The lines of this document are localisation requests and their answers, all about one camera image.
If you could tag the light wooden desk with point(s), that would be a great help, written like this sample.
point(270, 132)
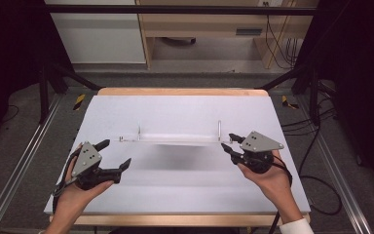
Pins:
point(207, 24)

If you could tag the black metal stand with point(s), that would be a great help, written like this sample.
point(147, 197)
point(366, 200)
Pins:
point(314, 97)
point(44, 97)

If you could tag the aluminium floor rail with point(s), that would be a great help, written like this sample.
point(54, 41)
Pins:
point(341, 182)
point(22, 156)

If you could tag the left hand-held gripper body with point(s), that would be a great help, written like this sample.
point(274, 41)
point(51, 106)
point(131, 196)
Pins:
point(86, 159)

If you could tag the person's right hand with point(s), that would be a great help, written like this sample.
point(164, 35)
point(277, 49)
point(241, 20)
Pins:
point(272, 185)

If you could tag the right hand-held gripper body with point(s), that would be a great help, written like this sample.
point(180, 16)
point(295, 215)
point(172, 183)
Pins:
point(259, 143)

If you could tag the pale table cover board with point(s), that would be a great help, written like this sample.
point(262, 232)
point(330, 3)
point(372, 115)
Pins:
point(175, 110)

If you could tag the black horizontal frame bar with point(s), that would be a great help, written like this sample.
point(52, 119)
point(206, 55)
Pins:
point(175, 9)

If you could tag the person's left hand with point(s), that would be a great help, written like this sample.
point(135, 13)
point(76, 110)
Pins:
point(69, 201)

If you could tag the white cabinet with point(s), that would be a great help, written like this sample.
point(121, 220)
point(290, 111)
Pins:
point(100, 39)

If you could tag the wooden table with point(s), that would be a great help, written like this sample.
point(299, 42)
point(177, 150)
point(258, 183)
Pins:
point(181, 92)

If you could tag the grey desk label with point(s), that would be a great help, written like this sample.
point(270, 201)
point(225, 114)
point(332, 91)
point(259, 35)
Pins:
point(248, 31)

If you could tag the clear acrylic frame with posts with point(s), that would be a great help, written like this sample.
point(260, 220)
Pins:
point(175, 140)

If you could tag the black curtain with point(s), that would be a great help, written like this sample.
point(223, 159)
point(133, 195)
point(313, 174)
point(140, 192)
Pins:
point(357, 65)
point(9, 48)

